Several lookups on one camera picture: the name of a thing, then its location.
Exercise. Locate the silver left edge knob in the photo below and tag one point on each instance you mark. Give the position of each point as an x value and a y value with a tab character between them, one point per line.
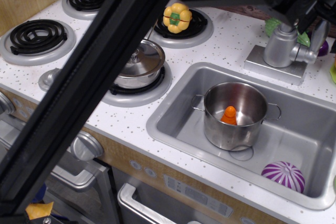
7	106

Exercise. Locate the silver oven door handle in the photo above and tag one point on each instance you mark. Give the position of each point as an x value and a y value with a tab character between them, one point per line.
81	175

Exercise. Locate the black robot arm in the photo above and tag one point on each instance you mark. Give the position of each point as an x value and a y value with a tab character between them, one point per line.
93	66

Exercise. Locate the front left black burner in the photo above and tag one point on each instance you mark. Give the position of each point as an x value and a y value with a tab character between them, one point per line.
37	42

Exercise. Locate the purple toy eggplant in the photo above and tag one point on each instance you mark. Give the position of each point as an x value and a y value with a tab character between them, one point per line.
323	51

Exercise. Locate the silver dishwasher door handle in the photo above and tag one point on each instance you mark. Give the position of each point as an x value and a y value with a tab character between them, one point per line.
125	200

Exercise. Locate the black burner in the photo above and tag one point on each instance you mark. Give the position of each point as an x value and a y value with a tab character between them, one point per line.
199	31
37	42
82	9
130	100

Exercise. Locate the back right black burner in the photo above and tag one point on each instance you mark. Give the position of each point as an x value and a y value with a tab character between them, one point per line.
199	31

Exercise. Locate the steel saucepan with lid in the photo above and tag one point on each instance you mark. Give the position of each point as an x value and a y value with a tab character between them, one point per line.
143	67

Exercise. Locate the back left black burner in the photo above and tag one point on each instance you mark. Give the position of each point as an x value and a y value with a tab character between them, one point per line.
82	9

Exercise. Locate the blue cloth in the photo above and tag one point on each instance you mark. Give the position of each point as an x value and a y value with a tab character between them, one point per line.
40	194

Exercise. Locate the front right black burner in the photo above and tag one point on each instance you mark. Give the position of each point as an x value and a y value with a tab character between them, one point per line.
130	100

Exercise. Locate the green toy vegetable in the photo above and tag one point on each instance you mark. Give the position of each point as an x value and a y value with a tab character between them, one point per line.
332	72

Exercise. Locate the silver stove knob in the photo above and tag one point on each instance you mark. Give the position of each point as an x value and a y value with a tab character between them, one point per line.
85	147

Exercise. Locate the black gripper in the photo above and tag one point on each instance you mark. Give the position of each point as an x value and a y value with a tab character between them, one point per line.
325	3

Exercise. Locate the steel pot with handles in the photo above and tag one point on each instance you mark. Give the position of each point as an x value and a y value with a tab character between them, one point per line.
251	110

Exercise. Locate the grey toy sink basin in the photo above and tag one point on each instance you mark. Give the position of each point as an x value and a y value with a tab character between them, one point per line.
278	139

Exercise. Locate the silver toy faucet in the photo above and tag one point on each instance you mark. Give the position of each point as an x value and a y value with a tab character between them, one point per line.
283	58

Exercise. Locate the yellow cloth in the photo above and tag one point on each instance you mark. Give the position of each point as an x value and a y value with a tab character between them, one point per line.
38	210

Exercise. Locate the silver countertop knob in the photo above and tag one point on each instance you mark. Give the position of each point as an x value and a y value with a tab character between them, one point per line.
46	79

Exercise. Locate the yellow toy bell pepper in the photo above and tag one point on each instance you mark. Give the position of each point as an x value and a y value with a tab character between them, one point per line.
177	18

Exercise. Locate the orange toy carrot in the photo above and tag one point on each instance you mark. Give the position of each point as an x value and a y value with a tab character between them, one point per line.
229	116

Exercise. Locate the grey control panel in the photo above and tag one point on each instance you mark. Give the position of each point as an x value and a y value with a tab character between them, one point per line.
197	196

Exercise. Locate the purple striped toy onion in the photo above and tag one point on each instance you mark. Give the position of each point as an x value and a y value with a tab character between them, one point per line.
286	174

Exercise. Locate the green toy lettuce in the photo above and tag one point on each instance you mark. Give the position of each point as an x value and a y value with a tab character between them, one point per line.
272	23

